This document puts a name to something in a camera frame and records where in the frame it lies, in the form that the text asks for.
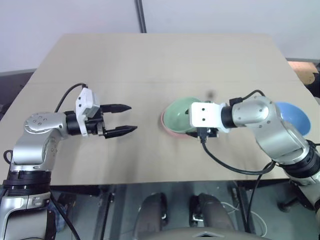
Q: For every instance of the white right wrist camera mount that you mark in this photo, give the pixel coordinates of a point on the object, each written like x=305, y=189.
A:
x=203, y=116

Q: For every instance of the pink bowl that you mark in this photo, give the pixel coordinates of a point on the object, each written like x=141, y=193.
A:
x=172, y=133

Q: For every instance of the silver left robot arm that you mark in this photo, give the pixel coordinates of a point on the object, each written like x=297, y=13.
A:
x=32, y=150

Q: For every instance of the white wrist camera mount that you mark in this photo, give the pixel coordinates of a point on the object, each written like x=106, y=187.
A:
x=203, y=116
x=83, y=100

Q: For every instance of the blue bowl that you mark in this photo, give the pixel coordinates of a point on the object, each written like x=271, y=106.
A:
x=297, y=120

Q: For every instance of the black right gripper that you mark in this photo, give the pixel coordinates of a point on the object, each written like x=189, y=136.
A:
x=211, y=132

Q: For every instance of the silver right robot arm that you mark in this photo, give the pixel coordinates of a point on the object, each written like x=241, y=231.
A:
x=275, y=130

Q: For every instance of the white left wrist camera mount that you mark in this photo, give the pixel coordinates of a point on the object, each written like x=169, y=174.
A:
x=83, y=100

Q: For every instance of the green bowl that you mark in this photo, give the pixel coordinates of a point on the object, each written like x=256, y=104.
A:
x=178, y=115

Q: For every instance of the black vertical pole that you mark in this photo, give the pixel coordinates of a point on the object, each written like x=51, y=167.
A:
x=141, y=15

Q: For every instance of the black table frame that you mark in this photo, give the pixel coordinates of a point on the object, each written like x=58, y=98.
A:
x=105, y=215

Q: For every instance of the grey robot torso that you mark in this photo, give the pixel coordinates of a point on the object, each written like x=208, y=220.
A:
x=205, y=235

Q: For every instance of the dark grey bench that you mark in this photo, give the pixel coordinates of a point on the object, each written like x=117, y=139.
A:
x=12, y=87

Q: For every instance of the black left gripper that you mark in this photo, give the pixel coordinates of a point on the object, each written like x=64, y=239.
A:
x=93, y=127

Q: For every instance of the dark rounded robot foot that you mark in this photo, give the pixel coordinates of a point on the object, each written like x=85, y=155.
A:
x=151, y=215
x=212, y=212

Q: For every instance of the black chair base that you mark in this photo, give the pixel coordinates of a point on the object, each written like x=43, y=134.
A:
x=295, y=200

